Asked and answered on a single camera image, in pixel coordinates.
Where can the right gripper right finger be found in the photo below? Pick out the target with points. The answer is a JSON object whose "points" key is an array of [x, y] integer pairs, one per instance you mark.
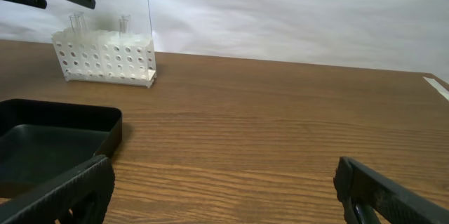
{"points": [[386, 196]]}

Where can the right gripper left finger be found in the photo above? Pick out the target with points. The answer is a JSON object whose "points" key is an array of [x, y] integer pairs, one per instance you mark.
{"points": [[52, 199]]}

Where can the clear test tube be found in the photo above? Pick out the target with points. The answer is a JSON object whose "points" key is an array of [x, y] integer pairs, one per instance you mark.
{"points": [[73, 24], [124, 25], [82, 22]]}

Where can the black tray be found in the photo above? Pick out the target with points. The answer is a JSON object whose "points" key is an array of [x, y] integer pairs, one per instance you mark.
{"points": [[52, 146]]}

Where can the white test tube rack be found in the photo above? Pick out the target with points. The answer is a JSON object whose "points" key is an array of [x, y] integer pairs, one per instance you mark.
{"points": [[105, 59]]}

